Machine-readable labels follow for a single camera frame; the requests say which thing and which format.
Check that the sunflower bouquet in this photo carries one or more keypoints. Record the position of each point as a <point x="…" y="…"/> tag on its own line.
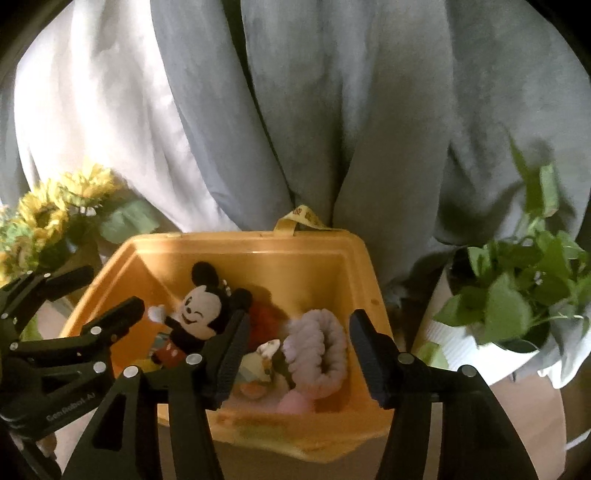
<point x="41" y="212"/>

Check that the purple fluffy scrunchie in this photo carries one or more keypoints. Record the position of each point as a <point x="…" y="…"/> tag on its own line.
<point x="332" y="341"/>

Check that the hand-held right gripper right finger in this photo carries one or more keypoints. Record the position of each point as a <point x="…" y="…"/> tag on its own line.
<point x="369" y="360"/>

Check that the cartoon mouse plush toy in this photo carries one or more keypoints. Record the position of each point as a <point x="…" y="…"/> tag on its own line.
<point x="198" y="309"/>

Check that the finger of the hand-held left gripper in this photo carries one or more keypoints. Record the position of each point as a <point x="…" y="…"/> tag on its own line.
<point x="115" y="321"/>
<point x="41" y="286"/>

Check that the grey curtain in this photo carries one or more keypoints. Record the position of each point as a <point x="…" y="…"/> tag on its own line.
<point x="346" y="115"/>

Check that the green plant in white pot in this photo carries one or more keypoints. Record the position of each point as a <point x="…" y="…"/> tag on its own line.
<point x="498" y="304"/>

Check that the white sheer curtain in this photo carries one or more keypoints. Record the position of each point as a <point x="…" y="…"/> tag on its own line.
<point x="92" y="92"/>

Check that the pink plush puff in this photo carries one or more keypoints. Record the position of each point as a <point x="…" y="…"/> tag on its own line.
<point x="295" y="400"/>

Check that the red fuzzy plush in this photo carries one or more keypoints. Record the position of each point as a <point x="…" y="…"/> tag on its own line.
<point x="270" y="323"/>

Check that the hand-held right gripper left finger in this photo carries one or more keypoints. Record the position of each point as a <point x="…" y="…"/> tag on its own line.
<point x="231" y="360"/>

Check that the yellow plastic storage box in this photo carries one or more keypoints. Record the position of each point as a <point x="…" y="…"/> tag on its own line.
<point x="295" y="263"/>

